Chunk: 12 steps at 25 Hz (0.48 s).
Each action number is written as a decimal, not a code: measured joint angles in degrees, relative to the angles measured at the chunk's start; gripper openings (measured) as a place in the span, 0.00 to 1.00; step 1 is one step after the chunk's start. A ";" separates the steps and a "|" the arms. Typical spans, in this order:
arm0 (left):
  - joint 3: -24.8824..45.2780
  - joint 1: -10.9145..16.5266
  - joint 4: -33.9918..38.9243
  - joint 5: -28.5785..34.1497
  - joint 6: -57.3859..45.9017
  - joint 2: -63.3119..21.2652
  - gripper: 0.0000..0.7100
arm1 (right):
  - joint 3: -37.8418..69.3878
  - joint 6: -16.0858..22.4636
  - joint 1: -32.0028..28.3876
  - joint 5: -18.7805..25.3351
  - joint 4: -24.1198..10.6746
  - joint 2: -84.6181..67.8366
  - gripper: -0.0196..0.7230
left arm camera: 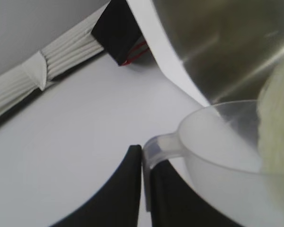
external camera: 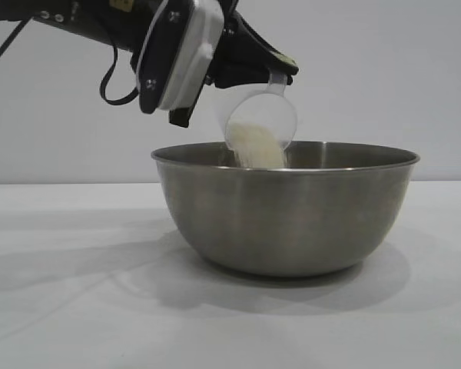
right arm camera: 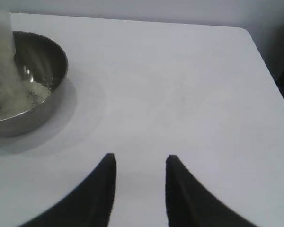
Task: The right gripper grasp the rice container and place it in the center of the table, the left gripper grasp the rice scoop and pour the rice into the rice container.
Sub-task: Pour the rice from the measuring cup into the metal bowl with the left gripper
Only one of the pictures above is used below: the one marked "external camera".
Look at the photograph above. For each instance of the clear plastic measuring cup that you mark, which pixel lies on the clear plastic measuring cup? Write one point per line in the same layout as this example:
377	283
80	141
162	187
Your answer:
261	104

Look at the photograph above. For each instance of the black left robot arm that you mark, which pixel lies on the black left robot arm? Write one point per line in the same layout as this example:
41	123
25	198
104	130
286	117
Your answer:
80	19

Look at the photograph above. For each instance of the white uncooked rice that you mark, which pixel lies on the white uncooked rice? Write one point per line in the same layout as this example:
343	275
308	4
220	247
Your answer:
255	144

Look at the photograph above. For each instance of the stainless steel mixing bowl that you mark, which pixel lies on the stainless steel mixing bowl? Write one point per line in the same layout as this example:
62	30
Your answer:
284	215

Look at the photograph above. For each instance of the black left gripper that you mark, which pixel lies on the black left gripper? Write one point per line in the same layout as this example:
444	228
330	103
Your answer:
227	42

